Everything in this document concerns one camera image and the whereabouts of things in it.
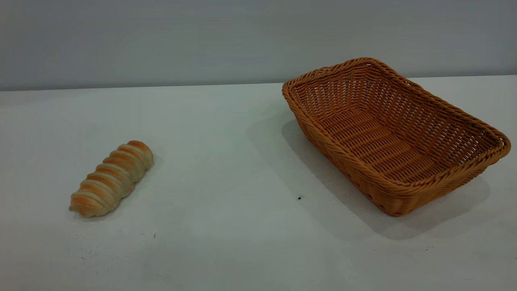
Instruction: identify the striped twisted bread loaf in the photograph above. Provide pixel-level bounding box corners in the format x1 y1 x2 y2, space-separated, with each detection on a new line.
69 140 154 218

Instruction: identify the orange woven wicker basket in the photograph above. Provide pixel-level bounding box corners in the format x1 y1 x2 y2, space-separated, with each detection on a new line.
282 57 511 217

